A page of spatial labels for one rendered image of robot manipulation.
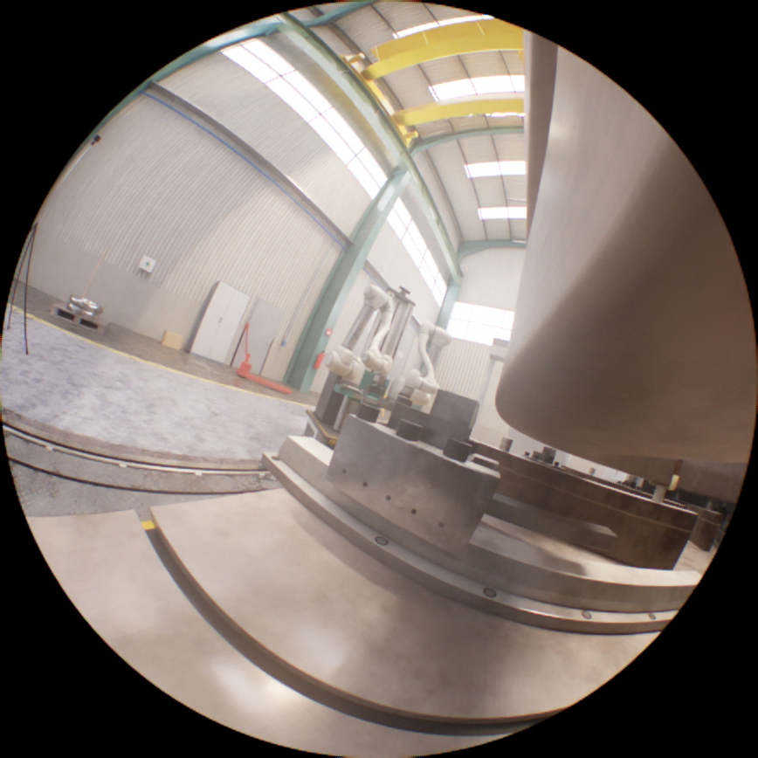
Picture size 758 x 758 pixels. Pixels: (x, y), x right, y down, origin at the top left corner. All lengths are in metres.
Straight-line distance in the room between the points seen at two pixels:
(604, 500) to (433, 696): 1.31
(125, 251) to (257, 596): 6.74
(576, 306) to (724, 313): 0.10
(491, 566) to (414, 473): 0.36
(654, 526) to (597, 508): 0.44
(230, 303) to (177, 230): 2.59
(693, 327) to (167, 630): 0.62
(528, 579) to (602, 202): 0.75
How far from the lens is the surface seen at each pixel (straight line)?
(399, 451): 0.57
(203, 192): 7.30
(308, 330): 8.07
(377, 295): 1.78
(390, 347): 2.25
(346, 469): 0.66
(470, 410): 0.65
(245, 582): 0.55
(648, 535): 1.70
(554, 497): 1.57
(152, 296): 6.55
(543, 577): 0.77
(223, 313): 6.24
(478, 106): 11.05
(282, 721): 0.45
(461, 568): 0.71
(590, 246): 0.15
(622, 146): 0.15
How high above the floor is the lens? 0.76
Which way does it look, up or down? 4 degrees up
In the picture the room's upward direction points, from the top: 21 degrees clockwise
